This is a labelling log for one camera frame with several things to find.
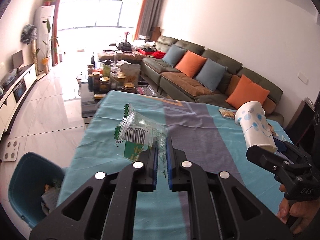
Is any white blue-dotted paper cup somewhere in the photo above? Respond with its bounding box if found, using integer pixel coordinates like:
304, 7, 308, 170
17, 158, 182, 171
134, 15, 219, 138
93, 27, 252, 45
234, 101, 277, 153

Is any green clear snack wrapper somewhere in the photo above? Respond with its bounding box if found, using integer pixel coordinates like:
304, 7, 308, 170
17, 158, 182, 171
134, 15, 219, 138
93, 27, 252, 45
114, 103, 168, 178

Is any teal plastic trash bin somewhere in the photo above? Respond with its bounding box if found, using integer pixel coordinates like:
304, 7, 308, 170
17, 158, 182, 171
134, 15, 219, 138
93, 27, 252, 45
8, 152, 65, 228

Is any person's right hand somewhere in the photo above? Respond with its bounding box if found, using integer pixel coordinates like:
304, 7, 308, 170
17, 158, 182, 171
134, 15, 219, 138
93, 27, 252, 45
276, 198, 319, 235

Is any blue grey tablecloth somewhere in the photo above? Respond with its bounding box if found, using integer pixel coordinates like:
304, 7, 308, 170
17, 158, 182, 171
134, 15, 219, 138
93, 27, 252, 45
55, 91, 293, 239

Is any clear biscuit packet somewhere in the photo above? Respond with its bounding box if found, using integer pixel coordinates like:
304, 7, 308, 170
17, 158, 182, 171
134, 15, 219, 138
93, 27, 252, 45
219, 108, 236, 119

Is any orange cushion near end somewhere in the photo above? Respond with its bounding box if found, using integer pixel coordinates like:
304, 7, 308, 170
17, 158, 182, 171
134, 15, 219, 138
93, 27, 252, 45
226, 75, 270, 109

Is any white bathroom scale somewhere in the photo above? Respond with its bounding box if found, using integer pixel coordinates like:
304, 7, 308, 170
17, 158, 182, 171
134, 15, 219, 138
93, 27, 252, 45
3, 140, 20, 162

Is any blue cushion near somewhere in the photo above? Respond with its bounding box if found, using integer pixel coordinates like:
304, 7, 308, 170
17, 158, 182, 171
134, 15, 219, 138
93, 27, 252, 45
195, 59, 227, 91

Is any blue cushion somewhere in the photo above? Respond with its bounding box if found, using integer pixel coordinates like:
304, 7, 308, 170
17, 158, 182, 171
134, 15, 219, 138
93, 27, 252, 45
162, 44, 187, 67
195, 59, 227, 91

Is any dark green sectional sofa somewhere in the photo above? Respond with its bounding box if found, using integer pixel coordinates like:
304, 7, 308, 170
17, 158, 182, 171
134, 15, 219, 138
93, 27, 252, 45
140, 36, 284, 125

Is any orange cushion far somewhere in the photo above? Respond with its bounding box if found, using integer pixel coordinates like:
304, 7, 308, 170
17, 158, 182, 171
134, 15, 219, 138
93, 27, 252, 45
175, 51, 207, 78

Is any cluttered coffee table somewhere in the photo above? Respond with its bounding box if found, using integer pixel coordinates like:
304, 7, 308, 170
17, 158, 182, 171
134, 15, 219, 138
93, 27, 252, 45
80, 63, 161, 118

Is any white black TV cabinet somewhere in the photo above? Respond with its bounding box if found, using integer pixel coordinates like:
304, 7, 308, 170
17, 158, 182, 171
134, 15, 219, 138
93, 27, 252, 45
1, 64, 37, 135

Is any blue cushion far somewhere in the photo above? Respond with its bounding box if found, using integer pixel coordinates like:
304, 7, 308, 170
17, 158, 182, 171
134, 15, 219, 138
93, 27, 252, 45
162, 44, 187, 67

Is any tall green potted plant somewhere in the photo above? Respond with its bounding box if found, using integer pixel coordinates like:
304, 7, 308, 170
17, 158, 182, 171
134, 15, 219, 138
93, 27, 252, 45
36, 18, 53, 74

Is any small black monitor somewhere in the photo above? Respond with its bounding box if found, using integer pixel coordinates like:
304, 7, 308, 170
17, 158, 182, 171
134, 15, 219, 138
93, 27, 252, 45
11, 50, 24, 73

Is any orange grey right curtain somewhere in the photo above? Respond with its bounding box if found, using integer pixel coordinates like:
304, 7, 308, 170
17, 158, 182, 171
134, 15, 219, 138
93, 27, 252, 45
134, 0, 164, 40

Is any orange grey curtain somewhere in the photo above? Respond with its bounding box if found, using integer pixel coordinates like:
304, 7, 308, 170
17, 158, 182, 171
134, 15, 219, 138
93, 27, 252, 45
134, 0, 164, 40
51, 0, 61, 66

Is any white floor air conditioner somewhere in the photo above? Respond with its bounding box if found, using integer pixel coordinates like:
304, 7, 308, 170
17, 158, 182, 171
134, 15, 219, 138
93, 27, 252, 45
34, 5, 55, 74

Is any orange grey left curtain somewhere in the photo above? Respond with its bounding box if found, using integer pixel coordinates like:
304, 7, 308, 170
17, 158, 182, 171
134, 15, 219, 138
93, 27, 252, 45
51, 0, 61, 66

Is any large window black frame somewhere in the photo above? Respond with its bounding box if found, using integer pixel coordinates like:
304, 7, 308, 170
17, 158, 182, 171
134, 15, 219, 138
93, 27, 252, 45
57, 0, 143, 30

